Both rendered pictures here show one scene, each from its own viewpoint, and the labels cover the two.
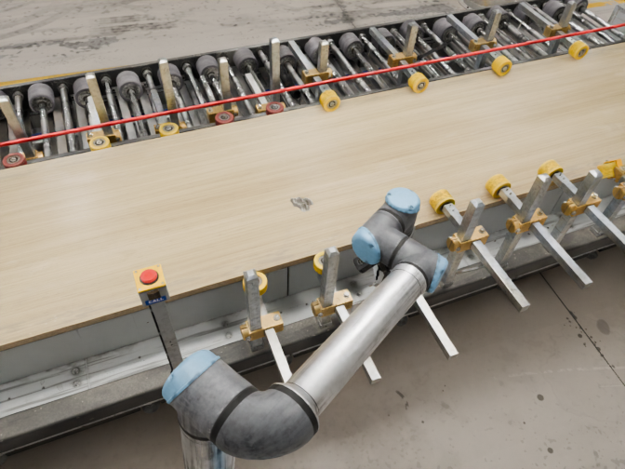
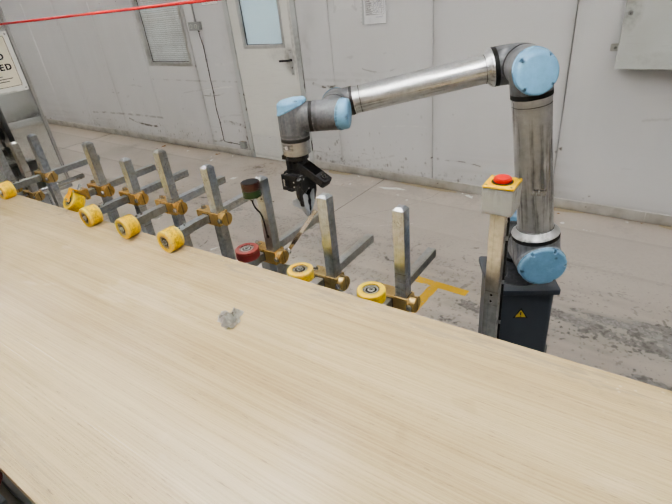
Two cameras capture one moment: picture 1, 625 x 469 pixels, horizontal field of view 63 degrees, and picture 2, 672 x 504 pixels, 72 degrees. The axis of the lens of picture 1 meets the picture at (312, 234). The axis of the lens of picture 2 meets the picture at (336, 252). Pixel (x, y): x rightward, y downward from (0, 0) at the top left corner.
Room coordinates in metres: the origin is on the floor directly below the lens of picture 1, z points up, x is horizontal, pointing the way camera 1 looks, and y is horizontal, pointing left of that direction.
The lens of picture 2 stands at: (1.53, 1.07, 1.64)
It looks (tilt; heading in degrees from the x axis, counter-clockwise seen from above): 30 degrees down; 242
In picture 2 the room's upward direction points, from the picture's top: 6 degrees counter-clockwise
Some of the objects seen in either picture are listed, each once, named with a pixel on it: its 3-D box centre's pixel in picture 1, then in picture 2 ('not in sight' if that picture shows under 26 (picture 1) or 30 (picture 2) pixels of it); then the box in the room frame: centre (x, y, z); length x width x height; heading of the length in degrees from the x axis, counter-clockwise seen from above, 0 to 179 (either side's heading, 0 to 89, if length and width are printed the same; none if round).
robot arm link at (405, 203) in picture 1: (399, 212); (293, 119); (0.93, -0.23, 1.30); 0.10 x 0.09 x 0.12; 145
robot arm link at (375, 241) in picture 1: (379, 238); (330, 114); (0.84, -0.17, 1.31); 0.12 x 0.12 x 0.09; 55
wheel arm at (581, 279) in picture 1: (538, 230); (179, 199); (1.23, -0.80, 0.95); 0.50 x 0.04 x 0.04; 25
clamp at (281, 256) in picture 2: not in sight; (269, 253); (1.06, -0.31, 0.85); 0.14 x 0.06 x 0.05; 115
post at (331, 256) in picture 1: (326, 295); (332, 263); (0.94, -0.06, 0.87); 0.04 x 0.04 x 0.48; 25
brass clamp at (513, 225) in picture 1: (525, 221); (171, 205); (1.27, -0.76, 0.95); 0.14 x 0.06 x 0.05; 115
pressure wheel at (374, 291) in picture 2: (255, 289); (372, 304); (0.96, 0.18, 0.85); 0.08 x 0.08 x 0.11
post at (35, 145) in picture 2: not in sight; (50, 180); (1.68, -1.65, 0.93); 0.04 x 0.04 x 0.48; 25
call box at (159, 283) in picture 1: (152, 286); (501, 197); (0.73, 0.40, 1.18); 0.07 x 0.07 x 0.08; 25
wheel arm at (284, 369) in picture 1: (275, 347); (404, 283); (0.78, 0.09, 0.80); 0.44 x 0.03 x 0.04; 25
